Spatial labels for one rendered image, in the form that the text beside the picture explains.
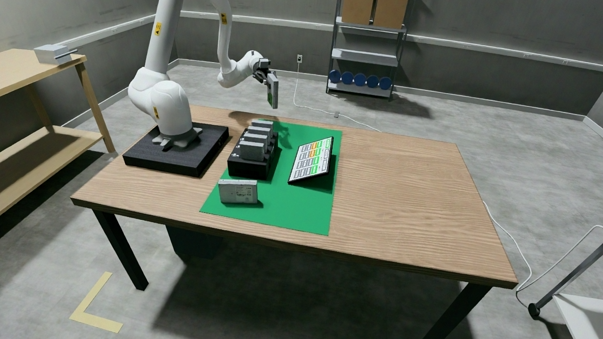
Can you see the green mat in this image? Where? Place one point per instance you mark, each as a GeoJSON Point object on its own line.
{"type": "Point", "coordinates": [304, 206]}

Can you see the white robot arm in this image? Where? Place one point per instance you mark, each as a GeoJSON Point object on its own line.
{"type": "Point", "coordinates": [165, 101]}

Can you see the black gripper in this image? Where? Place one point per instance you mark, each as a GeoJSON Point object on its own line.
{"type": "Point", "coordinates": [262, 75]}

